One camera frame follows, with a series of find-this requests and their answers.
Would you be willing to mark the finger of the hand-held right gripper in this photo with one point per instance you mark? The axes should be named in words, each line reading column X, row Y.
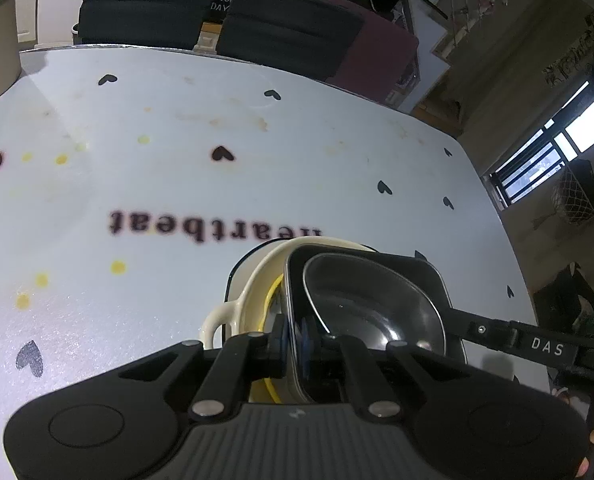
column 492, row 332

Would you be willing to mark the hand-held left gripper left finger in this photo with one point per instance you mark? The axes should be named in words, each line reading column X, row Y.
column 279, row 355

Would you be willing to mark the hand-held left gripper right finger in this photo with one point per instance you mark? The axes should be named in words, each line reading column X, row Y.
column 308, row 350

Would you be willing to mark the floral white bowl yellow rim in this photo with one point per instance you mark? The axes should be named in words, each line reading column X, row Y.
column 272, row 310

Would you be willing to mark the rectangular steel container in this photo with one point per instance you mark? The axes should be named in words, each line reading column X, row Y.
column 442, row 290

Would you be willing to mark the round steel bowl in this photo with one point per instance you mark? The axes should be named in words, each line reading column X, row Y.
column 372, row 300

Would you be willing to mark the square white plate leaf print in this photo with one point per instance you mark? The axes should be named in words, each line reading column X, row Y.
column 234, row 270

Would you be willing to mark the net bag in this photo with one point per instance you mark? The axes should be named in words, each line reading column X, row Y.
column 577, row 195

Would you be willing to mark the maroon cloth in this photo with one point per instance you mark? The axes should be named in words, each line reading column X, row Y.
column 377, row 50

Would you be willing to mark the dark blue chair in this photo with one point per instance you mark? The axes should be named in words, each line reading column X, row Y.
column 287, row 30
column 142, row 5

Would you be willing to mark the white stair railing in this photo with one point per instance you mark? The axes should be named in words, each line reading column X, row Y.
column 477, row 0

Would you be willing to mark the window with dark frame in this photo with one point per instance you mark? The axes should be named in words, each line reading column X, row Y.
column 552, row 150

